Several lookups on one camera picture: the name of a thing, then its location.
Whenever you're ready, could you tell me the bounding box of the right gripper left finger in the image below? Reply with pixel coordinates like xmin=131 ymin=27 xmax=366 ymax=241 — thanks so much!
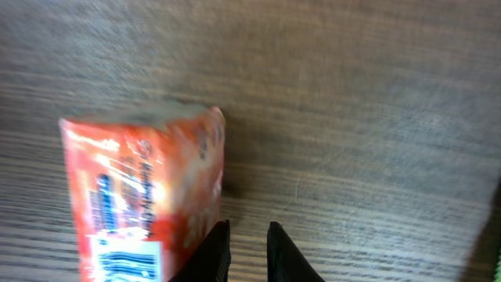
xmin=169 ymin=220 xmax=231 ymax=282

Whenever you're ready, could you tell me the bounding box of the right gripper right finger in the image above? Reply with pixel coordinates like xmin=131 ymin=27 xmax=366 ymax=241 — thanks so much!
xmin=267 ymin=222 xmax=325 ymax=282

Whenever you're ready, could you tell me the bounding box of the red small box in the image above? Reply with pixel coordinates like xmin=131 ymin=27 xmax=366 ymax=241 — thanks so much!
xmin=59 ymin=102 xmax=225 ymax=281

